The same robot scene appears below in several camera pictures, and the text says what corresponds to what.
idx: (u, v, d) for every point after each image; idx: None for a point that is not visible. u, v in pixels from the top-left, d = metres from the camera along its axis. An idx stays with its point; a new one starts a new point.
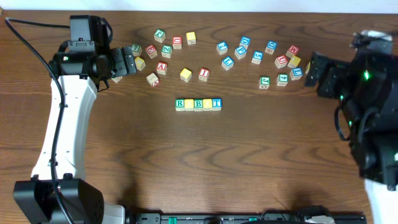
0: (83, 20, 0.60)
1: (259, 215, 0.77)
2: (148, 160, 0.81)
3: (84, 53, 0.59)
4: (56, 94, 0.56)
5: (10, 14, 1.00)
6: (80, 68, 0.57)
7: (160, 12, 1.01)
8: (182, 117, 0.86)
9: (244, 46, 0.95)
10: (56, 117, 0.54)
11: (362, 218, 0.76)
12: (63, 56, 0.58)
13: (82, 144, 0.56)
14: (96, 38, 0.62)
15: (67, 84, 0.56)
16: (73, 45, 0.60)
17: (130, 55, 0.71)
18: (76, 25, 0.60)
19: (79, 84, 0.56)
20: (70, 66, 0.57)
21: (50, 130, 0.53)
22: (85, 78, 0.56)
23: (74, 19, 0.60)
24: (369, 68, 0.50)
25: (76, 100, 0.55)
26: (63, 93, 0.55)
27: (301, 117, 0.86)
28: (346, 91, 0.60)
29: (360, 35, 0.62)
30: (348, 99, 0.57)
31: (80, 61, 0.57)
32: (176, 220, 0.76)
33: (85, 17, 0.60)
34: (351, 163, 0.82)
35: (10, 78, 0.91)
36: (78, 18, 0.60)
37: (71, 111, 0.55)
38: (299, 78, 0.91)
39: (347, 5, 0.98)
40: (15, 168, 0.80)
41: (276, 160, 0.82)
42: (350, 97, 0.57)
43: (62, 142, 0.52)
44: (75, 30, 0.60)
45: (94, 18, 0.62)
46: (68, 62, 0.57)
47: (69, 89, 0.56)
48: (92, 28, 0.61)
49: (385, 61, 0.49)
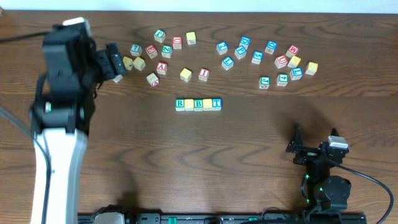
0: (56, 50, 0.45)
1: (259, 215, 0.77)
2: (148, 161, 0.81)
3: (69, 97, 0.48)
4: (40, 153, 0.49)
5: (9, 14, 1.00)
6: (66, 115, 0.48)
7: (160, 12, 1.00)
8: (182, 117, 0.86)
9: (244, 46, 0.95)
10: (41, 181, 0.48)
11: (362, 218, 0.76)
12: (45, 104, 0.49)
13: (75, 205, 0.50)
14: (78, 67, 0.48)
15: (51, 144, 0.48)
16: (54, 80, 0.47)
17: (116, 54, 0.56)
18: (54, 56, 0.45)
19: (65, 143, 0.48)
20: (53, 116, 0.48)
21: (38, 196, 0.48)
22: (71, 135, 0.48)
23: (45, 50, 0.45)
24: (322, 185, 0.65)
25: (64, 163, 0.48)
26: (48, 156, 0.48)
27: (301, 117, 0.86)
28: (315, 181, 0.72)
29: (326, 143, 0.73)
30: (313, 186, 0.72)
31: (64, 108, 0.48)
32: (176, 220, 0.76)
33: (58, 46, 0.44)
34: (350, 163, 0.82)
35: (10, 78, 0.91)
36: (50, 46, 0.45)
37: (58, 175, 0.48)
38: (299, 78, 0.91)
39: (347, 6, 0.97)
40: (16, 168, 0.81)
41: (276, 160, 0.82)
42: (313, 186, 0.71)
43: (51, 213, 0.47)
44: (53, 61, 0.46)
45: (70, 43, 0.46)
46: (51, 113, 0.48)
47: (55, 150, 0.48)
48: (71, 60, 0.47)
49: (334, 193, 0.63)
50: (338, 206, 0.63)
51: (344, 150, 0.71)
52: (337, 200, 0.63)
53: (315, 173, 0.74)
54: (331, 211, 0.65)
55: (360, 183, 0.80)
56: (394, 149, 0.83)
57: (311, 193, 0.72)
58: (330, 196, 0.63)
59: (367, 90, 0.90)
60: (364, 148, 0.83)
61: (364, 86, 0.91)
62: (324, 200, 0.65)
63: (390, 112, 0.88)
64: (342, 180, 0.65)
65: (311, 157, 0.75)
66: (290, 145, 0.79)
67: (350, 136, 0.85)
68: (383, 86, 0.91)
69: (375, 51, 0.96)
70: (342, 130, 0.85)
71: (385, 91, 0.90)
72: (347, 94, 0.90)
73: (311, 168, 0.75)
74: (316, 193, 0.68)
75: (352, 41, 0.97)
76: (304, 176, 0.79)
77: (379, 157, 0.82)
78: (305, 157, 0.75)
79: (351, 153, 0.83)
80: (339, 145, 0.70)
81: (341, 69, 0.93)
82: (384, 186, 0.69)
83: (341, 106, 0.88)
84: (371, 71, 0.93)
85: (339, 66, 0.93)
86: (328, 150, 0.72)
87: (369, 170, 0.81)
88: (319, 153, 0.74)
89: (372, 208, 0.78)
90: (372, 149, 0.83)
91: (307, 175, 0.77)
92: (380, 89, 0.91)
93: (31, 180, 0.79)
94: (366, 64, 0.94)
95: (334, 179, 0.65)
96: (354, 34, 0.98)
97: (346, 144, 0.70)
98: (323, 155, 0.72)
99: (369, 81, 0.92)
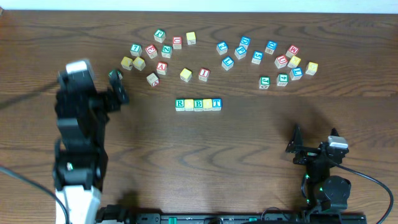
0: (73, 123, 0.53)
1: (259, 215, 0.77)
2: (148, 161, 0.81)
3: (84, 154, 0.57)
4: (60, 207, 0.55)
5: (9, 14, 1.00)
6: (85, 174, 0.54)
7: (160, 12, 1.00)
8: (182, 117, 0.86)
9: (244, 46, 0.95)
10: None
11: (362, 218, 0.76)
12: (66, 163, 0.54)
13: None
14: (87, 127, 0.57)
15: (70, 200, 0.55)
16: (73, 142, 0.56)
17: None
18: (71, 126, 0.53)
19: (83, 199, 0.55)
20: (74, 174, 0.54)
21: None
22: (89, 191, 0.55)
23: (61, 122, 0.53)
24: (322, 185, 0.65)
25: (79, 219, 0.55)
26: (68, 211, 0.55)
27: (301, 117, 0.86)
28: (315, 181, 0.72)
29: (326, 143, 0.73)
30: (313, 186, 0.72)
31: (84, 168, 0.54)
32: (176, 220, 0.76)
33: (73, 118, 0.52)
34: (350, 163, 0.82)
35: (10, 78, 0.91)
36: (66, 118, 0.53)
37: None
38: (299, 78, 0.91)
39: (347, 6, 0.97)
40: (16, 168, 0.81)
41: (276, 160, 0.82)
42: (313, 187, 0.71)
43: None
44: (71, 129, 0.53)
45: (82, 114, 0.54)
46: (73, 173, 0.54)
47: (73, 205, 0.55)
48: (83, 126, 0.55)
49: (334, 193, 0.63)
50: (338, 206, 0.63)
51: (343, 150, 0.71)
52: (337, 200, 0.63)
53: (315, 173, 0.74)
54: (331, 211, 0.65)
55: (360, 183, 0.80)
56: (394, 149, 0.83)
57: (311, 193, 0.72)
58: (330, 197, 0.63)
59: (367, 90, 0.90)
60: (364, 148, 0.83)
61: (364, 86, 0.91)
62: (324, 200, 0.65)
63: (390, 112, 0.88)
64: (342, 180, 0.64)
65: (311, 157, 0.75)
66: (290, 145, 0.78)
67: (350, 137, 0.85)
68: (383, 86, 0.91)
69: (375, 51, 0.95)
70: (342, 130, 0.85)
71: (385, 91, 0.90)
72: (347, 94, 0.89)
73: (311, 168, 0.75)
74: (316, 193, 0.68)
75: (352, 41, 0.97)
76: (304, 176, 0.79)
77: (379, 157, 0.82)
78: (305, 157, 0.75)
79: (351, 153, 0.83)
80: (338, 145, 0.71)
81: (342, 69, 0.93)
82: (384, 186, 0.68)
83: (341, 106, 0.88)
84: (371, 71, 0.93)
85: (339, 66, 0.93)
86: (328, 150, 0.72)
87: (369, 170, 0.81)
88: (318, 153, 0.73)
89: (372, 208, 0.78)
90: (372, 149, 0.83)
91: (307, 175, 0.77)
92: (380, 89, 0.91)
93: (31, 180, 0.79)
94: (366, 64, 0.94)
95: (334, 179, 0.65)
96: (354, 33, 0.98)
97: (346, 143, 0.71)
98: (323, 155, 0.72)
99: (369, 81, 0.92)
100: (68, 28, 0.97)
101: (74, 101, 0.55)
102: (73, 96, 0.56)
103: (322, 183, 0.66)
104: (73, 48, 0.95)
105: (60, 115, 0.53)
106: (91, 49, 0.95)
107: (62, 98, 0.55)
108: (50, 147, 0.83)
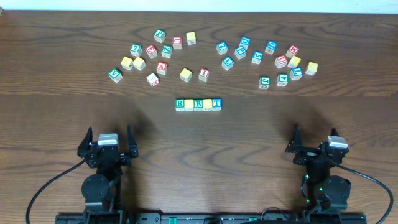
0: (97, 203, 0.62)
1: (259, 215, 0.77)
2: (148, 161, 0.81)
3: (108, 218, 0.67)
4: None
5: (10, 14, 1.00)
6: None
7: (160, 12, 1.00)
8: (182, 117, 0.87)
9: (244, 46, 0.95)
10: None
11: (362, 218, 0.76)
12: None
13: None
14: (109, 197, 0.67)
15: None
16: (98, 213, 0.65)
17: (134, 150, 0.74)
18: (97, 206, 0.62)
19: None
20: None
21: None
22: None
23: (88, 203, 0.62)
24: (323, 186, 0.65)
25: None
26: None
27: (301, 117, 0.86)
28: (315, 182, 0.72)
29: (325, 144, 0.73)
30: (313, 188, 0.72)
31: None
32: (176, 220, 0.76)
33: (98, 202, 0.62)
34: (350, 163, 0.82)
35: (10, 78, 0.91)
36: (92, 199, 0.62)
37: None
38: (299, 78, 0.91)
39: (347, 7, 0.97)
40: (16, 168, 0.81)
41: (275, 160, 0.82)
42: (313, 188, 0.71)
43: None
44: (97, 208, 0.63)
45: (104, 193, 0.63)
46: None
47: None
48: (106, 201, 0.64)
49: (335, 193, 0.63)
50: (338, 206, 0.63)
51: (342, 149, 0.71)
52: (338, 200, 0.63)
53: (315, 173, 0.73)
54: (331, 211, 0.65)
55: (360, 183, 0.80)
56: (394, 149, 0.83)
57: (311, 194, 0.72)
58: (331, 196, 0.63)
59: (367, 90, 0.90)
60: (364, 148, 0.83)
61: (364, 86, 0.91)
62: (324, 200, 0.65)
63: (390, 112, 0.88)
64: (342, 180, 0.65)
65: (311, 158, 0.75)
66: (290, 145, 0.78)
67: (350, 137, 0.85)
68: (383, 86, 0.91)
69: (375, 51, 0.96)
70: (342, 130, 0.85)
71: (385, 91, 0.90)
72: (347, 94, 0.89)
73: (311, 170, 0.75)
74: (316, 193, 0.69)
75: (352, 41, 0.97)
76: (304, 176, 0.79)
77: (379, 157, 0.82)
78: (304, 157, 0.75)
79: (351, 153, 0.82)
80: (338, 145, 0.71)
81: (342, 69, 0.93)
82: (384, 186, 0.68)
83: (341, 106, 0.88)
84: (371, 71, 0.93)
85: (339, 67, 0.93)
86: (328, 150, 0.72)
87: (369, 170, 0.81)
88: (318, 153, 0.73)
89: (372, 208, 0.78)
90: (372, 149, 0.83)
91: (307, 175, 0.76)
92: (380, 89, 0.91)
93: (31, 180, 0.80)
94: (366, 64, 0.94)
95: (334, 180, 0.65)
96: (354, 34, 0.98)
97: (346, 143, 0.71)
98: (323, 155, 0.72)
99: (369, 81, 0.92)
100: (68, 28, 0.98)
101: (96, 183, 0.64)
102: (97, 177, 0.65)
103: (322, 184, 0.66)
104: (73, 48, 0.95)
105: (88, 197, 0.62)
106: (91, 49, 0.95)
107: (87, 182, 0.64)
108: (50, 147, 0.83)
